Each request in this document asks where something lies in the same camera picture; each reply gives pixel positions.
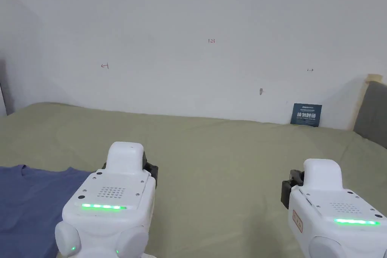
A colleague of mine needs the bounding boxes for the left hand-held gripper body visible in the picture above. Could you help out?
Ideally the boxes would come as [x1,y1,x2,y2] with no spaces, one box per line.
[54,141,159,258]

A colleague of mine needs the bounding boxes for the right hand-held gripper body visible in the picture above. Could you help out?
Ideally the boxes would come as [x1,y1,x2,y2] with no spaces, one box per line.
[282,158,387,258]

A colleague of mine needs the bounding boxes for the blue shirt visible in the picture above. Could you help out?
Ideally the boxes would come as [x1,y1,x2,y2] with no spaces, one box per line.
[0,165,95,258]

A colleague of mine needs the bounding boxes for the dark blue sign card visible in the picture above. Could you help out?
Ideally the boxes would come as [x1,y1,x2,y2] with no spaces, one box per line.
[290,103,322,127]

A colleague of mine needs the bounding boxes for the grey padded headboard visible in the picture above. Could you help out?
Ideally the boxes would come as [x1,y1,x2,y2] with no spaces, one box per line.
[353,74,387,150]

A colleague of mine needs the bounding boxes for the bed with pale green sheet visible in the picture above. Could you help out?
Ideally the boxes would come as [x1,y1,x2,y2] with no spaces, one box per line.
[0,102,387,258]

